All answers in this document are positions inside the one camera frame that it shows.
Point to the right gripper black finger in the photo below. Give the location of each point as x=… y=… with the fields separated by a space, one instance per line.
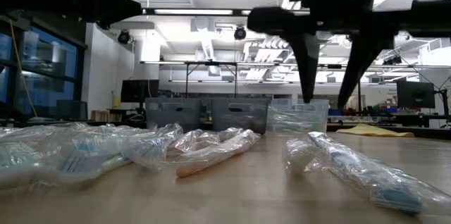
x=356 y=76
x=306 y=69

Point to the blue toothbrush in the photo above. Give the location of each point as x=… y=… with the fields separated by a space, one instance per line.
x=151 y=146
x=370 y=178
x=91 y=160

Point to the black ceiling spotlight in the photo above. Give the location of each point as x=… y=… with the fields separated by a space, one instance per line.
x=240 y=33
x=124 y=37

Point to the clear plastic bin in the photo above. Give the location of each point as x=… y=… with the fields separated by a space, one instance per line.
x=299 y=120

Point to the yellow cloth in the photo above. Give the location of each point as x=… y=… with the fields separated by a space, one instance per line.
x=373 y=130

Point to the black computer monitor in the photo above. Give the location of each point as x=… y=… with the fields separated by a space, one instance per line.
x=139 y=91
x=415 y=94

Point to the dark framed window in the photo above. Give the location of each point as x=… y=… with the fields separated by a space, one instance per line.
x=49 y=53

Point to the overhead beam with light strip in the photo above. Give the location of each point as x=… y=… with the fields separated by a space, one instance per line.
x=194 y=11

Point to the yellow bottle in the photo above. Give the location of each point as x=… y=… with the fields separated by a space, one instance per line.
x=116 y=101

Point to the wooden crate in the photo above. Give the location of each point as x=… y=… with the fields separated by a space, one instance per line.
x=105 y=115

